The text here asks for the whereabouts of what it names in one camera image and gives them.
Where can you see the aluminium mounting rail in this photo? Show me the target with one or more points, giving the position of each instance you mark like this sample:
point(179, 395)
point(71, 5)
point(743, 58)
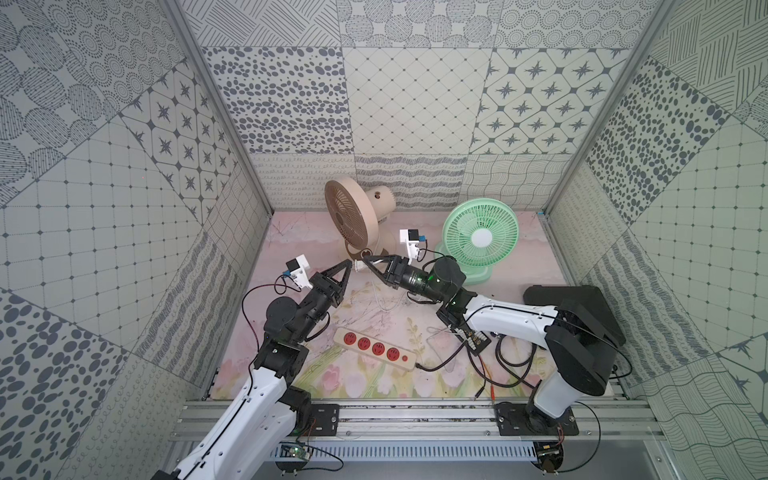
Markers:
point(441, 419)

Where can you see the green desk fan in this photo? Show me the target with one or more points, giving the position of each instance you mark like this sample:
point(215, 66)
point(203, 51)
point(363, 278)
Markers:
point(479, 234)

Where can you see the controller board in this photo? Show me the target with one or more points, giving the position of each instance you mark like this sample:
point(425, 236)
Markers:
point(292, 457)
point(548, 456)

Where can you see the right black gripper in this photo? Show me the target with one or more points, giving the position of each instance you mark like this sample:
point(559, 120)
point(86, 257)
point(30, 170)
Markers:
point(397, 264)

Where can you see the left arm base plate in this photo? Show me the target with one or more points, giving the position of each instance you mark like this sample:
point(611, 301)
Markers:
point(319, 420)

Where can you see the white red power strip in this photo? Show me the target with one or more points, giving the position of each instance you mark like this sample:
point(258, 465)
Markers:
point(374, 348)

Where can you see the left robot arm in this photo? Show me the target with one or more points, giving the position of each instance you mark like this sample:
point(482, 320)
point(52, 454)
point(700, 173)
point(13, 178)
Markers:
point(269, 407)

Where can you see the black plastic tool case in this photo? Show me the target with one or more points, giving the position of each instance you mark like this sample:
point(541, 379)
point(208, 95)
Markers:
point(586, 302)

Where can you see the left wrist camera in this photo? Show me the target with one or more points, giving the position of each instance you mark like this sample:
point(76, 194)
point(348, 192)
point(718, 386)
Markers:
point(297, 269)

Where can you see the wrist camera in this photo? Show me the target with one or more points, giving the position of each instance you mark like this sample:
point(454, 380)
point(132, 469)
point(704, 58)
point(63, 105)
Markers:
point(297, 269)
point(414, 242)

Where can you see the left controller board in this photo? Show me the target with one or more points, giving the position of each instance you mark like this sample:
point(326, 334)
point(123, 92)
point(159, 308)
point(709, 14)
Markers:
point(292, 457)

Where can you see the pink desk fan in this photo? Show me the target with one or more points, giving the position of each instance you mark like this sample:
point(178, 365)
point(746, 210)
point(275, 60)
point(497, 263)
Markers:
point(358, 215)

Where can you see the right controller board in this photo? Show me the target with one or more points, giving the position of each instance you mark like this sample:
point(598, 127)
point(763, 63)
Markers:
point(548, 456)

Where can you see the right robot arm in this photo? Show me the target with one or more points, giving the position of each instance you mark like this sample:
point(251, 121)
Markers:
point(574, 324)

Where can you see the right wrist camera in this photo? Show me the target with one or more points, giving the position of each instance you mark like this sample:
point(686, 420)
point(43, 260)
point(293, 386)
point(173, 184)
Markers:
point(414, 242)

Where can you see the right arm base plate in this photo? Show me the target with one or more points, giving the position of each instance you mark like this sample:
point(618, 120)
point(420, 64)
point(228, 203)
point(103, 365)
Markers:
point(516, 419)

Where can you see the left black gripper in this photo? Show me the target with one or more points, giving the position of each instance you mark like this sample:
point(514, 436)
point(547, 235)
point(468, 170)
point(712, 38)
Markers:
point(324, 285)

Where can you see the black multi-port adapter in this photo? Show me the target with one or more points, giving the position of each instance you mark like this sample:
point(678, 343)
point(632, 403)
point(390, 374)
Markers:
point(476, 341)

